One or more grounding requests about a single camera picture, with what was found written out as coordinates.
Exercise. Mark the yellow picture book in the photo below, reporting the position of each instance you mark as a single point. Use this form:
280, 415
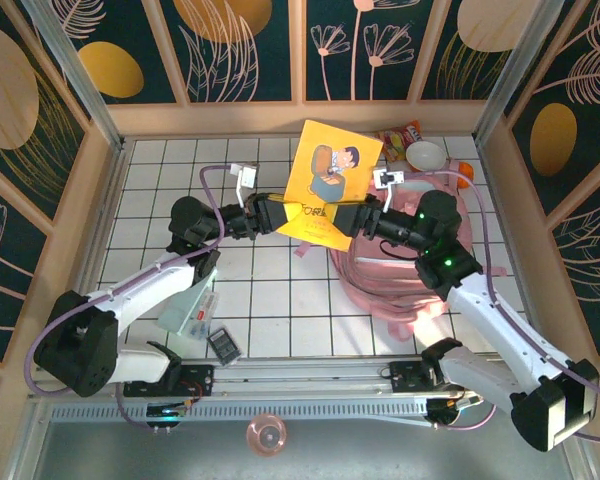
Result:
330, 165

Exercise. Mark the pink student backpack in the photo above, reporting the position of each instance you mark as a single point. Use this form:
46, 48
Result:
380, 280

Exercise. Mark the clear plastic pencil case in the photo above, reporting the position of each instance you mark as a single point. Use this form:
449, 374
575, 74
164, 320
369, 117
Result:
190, 310

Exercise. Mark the black calculator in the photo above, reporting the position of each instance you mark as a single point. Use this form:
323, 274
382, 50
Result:
224, 345

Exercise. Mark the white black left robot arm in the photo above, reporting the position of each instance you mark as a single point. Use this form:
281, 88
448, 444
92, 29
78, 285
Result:
145, 290

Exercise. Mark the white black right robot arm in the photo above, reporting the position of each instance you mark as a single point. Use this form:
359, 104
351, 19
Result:
500, 330

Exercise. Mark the white orange bowl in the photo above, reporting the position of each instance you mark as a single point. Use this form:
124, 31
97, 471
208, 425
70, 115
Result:
424, 156

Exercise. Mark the orange tangerine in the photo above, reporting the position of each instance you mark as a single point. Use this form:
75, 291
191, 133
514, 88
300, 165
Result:
466, 175

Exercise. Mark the colourful snack packet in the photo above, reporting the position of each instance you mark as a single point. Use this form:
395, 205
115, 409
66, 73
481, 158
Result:
392, 137

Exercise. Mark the pink round disc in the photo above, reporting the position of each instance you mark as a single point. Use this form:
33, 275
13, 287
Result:
265, 435

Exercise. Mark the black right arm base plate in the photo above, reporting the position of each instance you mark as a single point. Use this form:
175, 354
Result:
405, 375

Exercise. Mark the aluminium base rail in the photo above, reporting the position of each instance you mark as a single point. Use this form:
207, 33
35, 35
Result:
300, 375

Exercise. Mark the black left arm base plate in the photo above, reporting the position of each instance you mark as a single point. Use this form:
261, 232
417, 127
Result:
195, 380

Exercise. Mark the aluminium frame post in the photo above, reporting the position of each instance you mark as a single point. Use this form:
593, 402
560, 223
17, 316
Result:
515, 75
80, 85

